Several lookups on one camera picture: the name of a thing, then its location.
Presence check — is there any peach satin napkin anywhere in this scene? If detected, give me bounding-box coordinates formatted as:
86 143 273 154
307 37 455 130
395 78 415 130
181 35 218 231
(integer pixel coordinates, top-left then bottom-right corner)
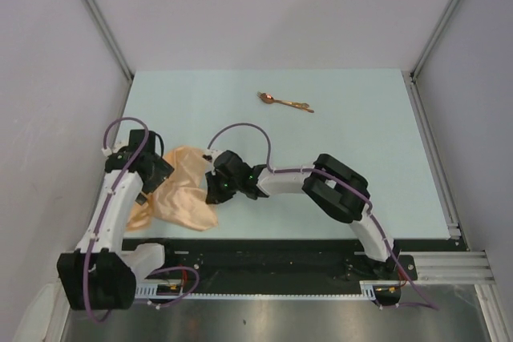
126 146 218 231

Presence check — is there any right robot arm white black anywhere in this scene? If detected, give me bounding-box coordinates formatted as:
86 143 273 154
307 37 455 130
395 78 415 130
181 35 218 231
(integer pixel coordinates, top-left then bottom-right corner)
203 150 399 279

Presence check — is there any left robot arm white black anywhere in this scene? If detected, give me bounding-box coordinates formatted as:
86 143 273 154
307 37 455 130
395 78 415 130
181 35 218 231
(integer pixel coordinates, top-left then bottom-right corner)
57 129 177 311

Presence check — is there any copper spoon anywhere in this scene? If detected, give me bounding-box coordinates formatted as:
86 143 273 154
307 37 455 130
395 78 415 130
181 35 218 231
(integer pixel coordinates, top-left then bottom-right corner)
258 92 315 114

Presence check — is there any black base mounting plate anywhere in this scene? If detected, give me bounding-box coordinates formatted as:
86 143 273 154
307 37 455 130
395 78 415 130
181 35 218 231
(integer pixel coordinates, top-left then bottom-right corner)
119 237 468 291

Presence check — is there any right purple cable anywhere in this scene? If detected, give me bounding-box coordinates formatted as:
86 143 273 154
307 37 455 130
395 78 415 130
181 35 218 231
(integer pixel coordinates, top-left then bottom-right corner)
205 120 439 312

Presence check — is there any purple cable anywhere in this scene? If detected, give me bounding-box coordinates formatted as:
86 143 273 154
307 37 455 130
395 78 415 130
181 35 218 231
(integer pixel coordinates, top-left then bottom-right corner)
205 120 439 312
81 116 200 324

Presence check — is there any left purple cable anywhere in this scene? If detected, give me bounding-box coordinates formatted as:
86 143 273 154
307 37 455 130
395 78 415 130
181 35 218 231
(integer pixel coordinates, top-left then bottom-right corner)
81 116 200 324

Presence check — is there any aluminium frame post left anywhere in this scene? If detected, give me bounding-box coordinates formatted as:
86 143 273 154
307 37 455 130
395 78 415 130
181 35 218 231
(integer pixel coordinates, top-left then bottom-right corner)
80 0 135 84

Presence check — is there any aluminium frame post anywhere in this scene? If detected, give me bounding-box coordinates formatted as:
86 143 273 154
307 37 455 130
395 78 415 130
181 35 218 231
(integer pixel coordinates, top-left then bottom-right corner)
80 0 135 84
410 0 463 82

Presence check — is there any aluminium cross rail front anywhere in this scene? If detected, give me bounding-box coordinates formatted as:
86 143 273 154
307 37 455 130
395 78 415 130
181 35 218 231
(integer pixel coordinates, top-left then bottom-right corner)
411 251 495 284

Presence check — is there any aluminium frame rail right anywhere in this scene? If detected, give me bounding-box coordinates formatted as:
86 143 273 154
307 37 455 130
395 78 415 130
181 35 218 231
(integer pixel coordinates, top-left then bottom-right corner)
402 72 464 239

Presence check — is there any aluminium frame post right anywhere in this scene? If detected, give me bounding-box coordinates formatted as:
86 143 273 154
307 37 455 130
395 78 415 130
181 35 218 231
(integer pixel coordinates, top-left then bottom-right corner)
410 0 463 82

